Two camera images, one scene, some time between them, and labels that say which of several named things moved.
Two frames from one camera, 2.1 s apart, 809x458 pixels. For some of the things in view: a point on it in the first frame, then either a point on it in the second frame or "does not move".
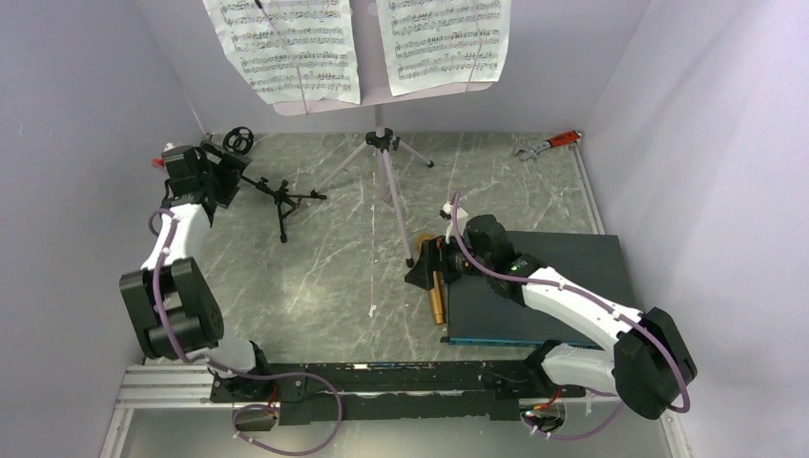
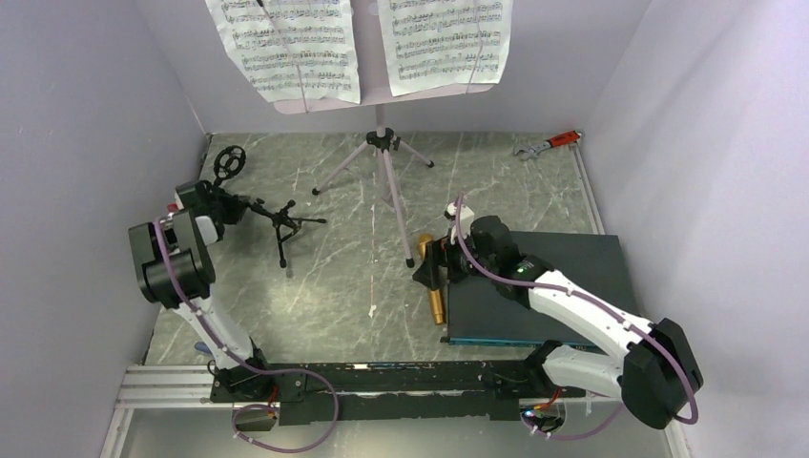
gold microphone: x=434 y=294 does not move
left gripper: x=231 y=167 to x=238 y=206
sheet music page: x=433 y=43 does not move
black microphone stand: x=286 y=202 to x=229 y=160
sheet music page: x=291 y=50 does not move
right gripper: x=435 y=255 does not move
